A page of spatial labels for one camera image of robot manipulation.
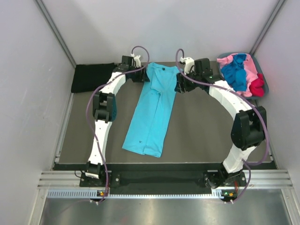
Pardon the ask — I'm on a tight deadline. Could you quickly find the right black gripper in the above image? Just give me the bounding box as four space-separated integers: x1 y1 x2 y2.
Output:
175 68 202 94

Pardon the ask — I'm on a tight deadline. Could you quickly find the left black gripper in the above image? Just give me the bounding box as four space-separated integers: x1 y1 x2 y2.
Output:
129 65 150 82

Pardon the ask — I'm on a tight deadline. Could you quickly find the light blue t shirt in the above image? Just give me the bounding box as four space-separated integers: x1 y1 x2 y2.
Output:
122 62 179 158

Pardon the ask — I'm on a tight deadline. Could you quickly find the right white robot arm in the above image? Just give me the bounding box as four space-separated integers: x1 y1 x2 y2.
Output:
175 57 268 188

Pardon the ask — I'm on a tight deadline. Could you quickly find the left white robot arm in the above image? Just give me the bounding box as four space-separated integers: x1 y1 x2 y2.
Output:
82 53 149 188

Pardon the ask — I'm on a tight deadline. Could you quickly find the dark blue t shirt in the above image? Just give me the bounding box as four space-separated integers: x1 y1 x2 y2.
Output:
221 53 247 91

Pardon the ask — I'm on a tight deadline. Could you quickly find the pink t shirt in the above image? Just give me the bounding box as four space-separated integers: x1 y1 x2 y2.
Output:
217 52 258 98

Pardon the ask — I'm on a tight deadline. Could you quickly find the folded black t shirt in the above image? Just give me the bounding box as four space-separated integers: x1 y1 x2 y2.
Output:
71 63 116 93

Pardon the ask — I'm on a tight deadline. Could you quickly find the magenta t shirt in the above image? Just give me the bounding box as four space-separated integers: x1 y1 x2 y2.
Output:
249 73 265 98

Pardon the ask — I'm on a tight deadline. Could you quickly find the blue laundry basket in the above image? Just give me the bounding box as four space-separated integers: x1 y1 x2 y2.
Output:
217 52 269 100

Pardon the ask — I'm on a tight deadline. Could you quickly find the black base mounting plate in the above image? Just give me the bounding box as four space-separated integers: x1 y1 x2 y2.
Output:
79 170 247 195

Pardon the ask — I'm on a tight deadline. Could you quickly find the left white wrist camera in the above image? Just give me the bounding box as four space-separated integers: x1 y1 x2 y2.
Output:
131 53 141 68

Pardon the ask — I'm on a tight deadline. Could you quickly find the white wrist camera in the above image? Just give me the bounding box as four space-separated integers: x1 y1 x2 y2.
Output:
180 57 195 75
131 53 141 68

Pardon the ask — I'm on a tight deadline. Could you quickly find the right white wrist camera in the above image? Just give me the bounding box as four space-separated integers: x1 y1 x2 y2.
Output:
180 57 195 75

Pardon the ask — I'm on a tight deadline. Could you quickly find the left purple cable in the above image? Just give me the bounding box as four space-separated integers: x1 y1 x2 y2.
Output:
86 45 150 203

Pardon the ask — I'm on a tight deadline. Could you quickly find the purple cable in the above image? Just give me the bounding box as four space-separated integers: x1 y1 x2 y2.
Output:
86 45 150 203
175 48 270 203

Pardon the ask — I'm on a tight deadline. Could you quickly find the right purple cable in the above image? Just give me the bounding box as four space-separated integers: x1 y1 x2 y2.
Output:
175 48 270 203

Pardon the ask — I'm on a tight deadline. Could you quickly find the right corner aluminium post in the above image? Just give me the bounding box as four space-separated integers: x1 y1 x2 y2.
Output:
249 0 287 55

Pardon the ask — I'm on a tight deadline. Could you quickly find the corner aluminium post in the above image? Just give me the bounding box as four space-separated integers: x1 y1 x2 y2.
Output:
33 0 76 68
249 0 287 55

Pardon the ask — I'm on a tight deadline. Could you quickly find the left corner aluminium post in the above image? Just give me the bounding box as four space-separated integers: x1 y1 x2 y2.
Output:
33 0 76 68

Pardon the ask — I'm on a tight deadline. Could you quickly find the slotted cable duct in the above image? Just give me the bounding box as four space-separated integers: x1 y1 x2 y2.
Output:
47 189 236 200

